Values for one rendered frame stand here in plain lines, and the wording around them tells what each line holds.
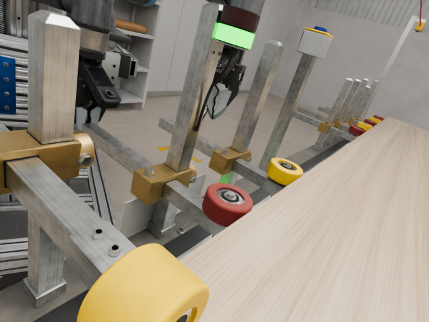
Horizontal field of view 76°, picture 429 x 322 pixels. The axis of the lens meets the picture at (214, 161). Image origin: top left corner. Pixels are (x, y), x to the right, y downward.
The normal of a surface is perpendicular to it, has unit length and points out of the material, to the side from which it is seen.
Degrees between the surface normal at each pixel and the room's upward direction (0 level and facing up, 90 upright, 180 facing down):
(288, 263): 0
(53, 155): 90
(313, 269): 0
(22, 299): 0
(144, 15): 90
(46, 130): 90
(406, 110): 90
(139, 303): 34
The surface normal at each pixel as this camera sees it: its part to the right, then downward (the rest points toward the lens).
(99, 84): 0.63, -0.52
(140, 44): -0.52, 0.22
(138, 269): 0.15, -0.82
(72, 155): 0.76, 0.46
